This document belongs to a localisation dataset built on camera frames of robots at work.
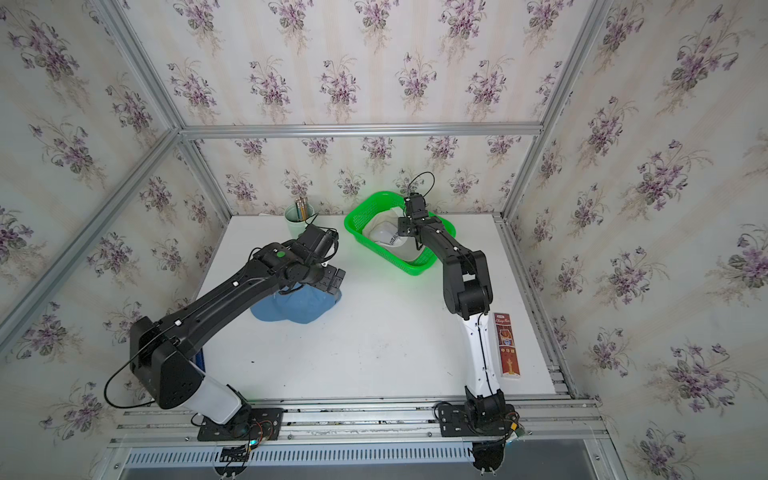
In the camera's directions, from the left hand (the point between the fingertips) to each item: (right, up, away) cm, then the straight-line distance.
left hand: (330, 275), depth 81 cm
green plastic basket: (+13, +25, +34) cm, 44 cm away
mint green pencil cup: (-15, +15, +20) cm, 29 cm away
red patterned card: (+51, -23, +3) cm, 56 cm away
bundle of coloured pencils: (-13, +21, +20) cm, 32 cm away
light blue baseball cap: (-10, -9, +4) cm, 14 cm away
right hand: (+26, +16, +26) cm, 40 cm away
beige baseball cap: (+14, +15, +30) cm, 36 cm away
